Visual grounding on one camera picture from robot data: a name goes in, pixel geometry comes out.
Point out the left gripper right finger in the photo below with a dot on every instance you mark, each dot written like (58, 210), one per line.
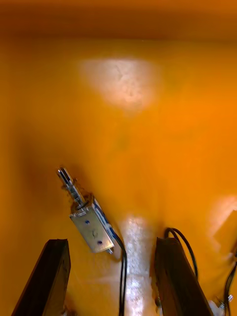
(177, 284)

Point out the yellow-orange plastic bin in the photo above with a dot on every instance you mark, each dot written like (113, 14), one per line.
(148, 148)

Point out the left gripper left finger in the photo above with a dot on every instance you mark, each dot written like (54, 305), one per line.
(47, 284)

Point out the blue label metal solenoid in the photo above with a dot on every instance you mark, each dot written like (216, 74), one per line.
(92, 227)

